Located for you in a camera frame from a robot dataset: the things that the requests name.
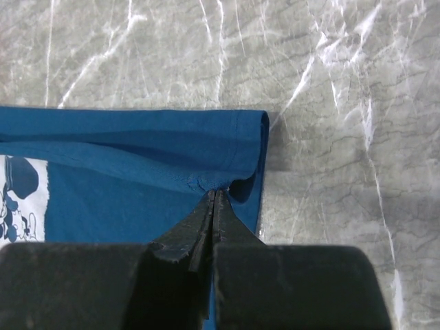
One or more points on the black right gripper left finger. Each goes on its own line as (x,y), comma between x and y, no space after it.
(164,284)

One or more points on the blue t shirt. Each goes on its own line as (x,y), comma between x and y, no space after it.
(108,177)

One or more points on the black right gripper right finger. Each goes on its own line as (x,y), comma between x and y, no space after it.
(260,286)

